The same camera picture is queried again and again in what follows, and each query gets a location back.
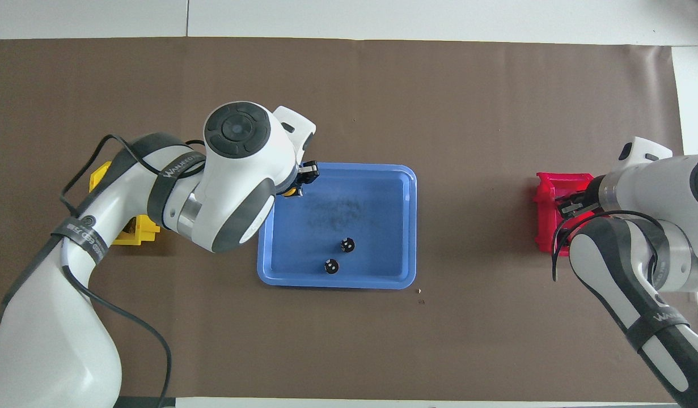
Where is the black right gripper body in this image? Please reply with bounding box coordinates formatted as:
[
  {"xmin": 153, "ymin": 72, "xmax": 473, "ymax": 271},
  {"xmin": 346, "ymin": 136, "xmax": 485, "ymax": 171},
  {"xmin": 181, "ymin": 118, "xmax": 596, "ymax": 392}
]
[{"xmin": 577, "ymin": 177, "xmax": 608, "ymax": 215}]

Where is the brown paper table mat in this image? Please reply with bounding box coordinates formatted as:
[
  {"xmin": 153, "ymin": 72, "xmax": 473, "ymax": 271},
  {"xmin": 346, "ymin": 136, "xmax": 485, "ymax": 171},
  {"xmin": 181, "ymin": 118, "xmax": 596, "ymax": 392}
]
[{"xmin": 0, "ymin": 37, "xmax": 687, "ymax": 403}]

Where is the yellow plastic bin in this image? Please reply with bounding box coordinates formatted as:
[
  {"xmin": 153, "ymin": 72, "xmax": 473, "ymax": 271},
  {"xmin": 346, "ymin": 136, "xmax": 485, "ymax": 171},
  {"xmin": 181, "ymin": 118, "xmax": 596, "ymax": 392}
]
[{"xmin": 90, "ymin": 161, "xmax": 160, "ymax": 246}]

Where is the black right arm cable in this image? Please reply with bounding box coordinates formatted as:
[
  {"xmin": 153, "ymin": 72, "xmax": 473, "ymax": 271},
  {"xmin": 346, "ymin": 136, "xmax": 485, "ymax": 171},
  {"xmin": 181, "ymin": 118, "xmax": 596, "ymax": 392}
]
[{"xmin": 552, "ymin": 210, "xmax": 667, "ymax": 282}]

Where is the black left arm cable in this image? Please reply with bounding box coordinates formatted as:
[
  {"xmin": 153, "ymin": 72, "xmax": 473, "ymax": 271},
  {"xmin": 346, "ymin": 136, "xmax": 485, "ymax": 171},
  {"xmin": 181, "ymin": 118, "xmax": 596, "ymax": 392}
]
[{"xmin": 60, "ymin": 134, "xmax": 208, "ymax": 408}]

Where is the blue plastic tray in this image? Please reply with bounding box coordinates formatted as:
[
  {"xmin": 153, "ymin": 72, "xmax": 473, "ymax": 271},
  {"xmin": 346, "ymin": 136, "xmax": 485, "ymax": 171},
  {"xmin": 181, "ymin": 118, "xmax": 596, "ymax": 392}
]
[{"xmin": 257, "ymin": 163, "xmax": 417, "ymax": 290}]

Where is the red plastic bin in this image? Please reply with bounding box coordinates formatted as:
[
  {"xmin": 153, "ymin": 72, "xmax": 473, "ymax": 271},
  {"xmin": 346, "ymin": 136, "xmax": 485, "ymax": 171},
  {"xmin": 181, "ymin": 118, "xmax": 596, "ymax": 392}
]
[{"xmin": 534, "ymin": 172, "xmax": 598, "ymax": 257}]

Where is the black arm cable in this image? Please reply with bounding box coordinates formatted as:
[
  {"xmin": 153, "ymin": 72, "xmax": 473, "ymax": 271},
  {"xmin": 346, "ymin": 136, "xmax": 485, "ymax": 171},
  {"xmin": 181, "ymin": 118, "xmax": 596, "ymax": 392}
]
[
  {"xmin": 552, "ymin": 210, "xmax": 667, "ymax": 282},
  {"xmin": 60, "ymin": 134, "xmax": 208, "ymax": 408}
]

